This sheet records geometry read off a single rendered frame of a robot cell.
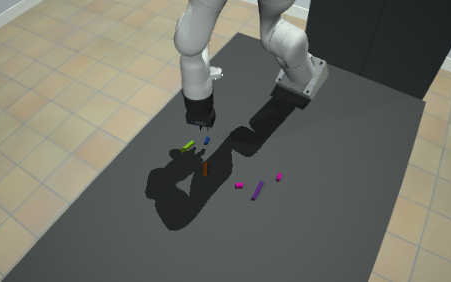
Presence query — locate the lime green rod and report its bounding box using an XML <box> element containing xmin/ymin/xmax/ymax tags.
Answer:
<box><xmin>180</xmin><ymin>140</ymin><xmax>195</xmax><ymax>153</ymax></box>

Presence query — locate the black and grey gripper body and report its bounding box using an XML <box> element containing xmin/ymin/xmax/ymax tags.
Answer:
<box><xmin>182</xmin><ymin>67</ymin><xmax>222</xmax><ymax>128</ymax></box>

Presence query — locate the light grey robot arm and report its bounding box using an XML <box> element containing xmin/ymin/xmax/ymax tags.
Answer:
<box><xmin>174</xmin><ymin>0</ymin><xmax>315</xmax><ymax>84</ymax></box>

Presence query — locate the purple rod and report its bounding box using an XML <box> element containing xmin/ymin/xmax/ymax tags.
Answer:
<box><xmin>252</xmin><ymin>181</ymin><xmax>264</xmax><ymax>200</ymax></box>

